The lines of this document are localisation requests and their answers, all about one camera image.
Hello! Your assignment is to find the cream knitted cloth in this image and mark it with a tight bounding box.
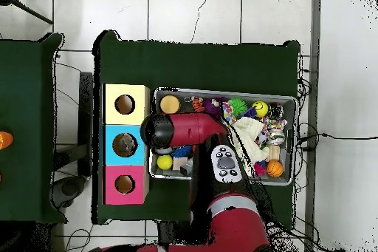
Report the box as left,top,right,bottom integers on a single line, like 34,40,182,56
233,117,270,164

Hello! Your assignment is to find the yellow smiley ball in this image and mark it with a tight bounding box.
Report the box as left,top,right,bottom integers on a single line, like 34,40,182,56
250,101,269,118

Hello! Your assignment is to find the purple spiky ball with eyes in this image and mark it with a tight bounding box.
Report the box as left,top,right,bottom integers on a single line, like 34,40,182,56
203,98,225,116

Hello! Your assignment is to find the small orange object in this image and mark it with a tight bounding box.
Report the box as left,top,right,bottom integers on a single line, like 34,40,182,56
0,132,14,151

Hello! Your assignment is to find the blue fuzzy toy with eyes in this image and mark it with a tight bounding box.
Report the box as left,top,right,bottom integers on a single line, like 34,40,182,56
171,145,193,159

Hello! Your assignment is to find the plain yellow ball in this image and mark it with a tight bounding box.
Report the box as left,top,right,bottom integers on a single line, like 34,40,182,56
157,154,173,171

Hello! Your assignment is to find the small orange basketball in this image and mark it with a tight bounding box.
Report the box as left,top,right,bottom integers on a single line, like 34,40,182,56
265,160,285,179

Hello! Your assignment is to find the clear mesh bin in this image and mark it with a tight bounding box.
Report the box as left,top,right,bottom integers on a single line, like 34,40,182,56
148,88,298,187

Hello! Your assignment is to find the green spiky ball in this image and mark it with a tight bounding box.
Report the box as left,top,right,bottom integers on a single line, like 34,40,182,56
227,98,249,117

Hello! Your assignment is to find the green cloth side table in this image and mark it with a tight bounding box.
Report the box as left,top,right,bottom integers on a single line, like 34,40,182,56
0,33,65,223

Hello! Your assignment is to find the wooden box with three holes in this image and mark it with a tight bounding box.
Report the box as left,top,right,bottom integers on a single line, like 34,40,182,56
102,83,151,205

